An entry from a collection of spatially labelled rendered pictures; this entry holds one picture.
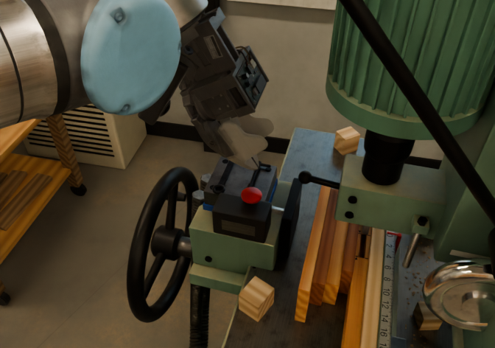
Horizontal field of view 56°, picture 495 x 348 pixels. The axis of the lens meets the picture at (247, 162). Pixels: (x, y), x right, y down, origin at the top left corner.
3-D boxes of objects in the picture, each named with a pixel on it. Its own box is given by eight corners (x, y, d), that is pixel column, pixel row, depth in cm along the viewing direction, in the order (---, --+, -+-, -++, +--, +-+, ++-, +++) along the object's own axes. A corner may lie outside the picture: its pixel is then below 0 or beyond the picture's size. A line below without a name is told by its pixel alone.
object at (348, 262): (349, 206, 81) (354, 183, 77) (359, 209, 81) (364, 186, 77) (336, 292, 68) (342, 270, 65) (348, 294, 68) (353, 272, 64)
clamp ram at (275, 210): (256, 208, 80) (257, 169, 74) (298, 217, 79) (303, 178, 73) (241, 248, 74) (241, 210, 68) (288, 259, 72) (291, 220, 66)
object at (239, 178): (220, 172, 79) (219, 147, 75) (283, 184, 77) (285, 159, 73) (194, 229, 70) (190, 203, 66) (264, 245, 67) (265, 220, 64)
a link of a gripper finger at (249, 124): (286, 160, 61) (253, 104, 56) (248, 169, 64) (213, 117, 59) (291, 145, 63) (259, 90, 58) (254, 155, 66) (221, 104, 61)
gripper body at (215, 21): (257, 119, 53) (200, 26, 47) (198, 137, 57) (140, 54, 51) (272, 83, 58) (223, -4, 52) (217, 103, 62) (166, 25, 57)
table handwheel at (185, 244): (101, 256, 67) (135, 347, 87) (233, 288, 63) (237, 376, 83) (176, 133, 87) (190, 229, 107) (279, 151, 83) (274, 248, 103)
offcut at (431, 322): (418, 330, 75) (423, 319, 72) (412, 312, 77) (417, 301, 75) (438, 329, 75) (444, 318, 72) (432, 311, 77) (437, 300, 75)
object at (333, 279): (338, 209, 81) (342, 189, 78) (349, 211, 80) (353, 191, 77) (321, 302, 67) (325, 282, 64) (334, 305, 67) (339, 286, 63)
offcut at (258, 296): (273, 302, 67) (275, 287, 65) (258, 322, 65) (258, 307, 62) (254, 290, 69) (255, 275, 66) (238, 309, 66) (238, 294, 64)
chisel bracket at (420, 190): (337, 194, 72) (345, 152, 66) (432, 211, 69) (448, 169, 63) (331, 229, 66) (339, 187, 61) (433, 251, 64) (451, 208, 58)
